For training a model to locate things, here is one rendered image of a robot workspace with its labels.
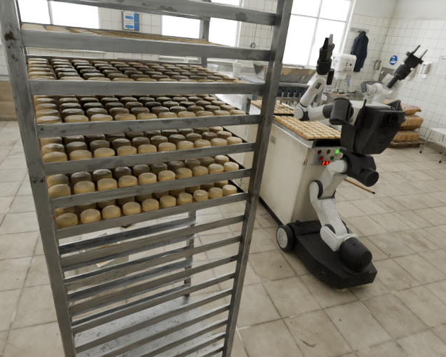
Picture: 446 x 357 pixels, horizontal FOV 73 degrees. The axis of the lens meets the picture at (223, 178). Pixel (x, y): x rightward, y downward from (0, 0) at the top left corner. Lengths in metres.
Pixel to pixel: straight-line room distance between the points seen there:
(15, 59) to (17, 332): 1.65
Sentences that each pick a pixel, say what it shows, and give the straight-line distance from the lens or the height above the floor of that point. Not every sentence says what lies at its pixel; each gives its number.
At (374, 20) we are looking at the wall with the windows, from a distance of 7.55.
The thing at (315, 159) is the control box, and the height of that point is 0.75.
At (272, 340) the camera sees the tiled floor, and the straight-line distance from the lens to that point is 1.98.
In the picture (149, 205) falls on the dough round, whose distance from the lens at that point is 0.94.
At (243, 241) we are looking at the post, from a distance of 1.12.
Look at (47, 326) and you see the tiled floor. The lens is 2.09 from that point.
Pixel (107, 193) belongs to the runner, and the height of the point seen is 1.15.
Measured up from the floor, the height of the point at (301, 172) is 0.63.
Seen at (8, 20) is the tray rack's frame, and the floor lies 1.53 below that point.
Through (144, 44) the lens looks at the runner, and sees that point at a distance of 0.75.
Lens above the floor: 1.55
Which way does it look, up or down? 26 degrees down
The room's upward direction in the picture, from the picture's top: 7 degrees clockwise
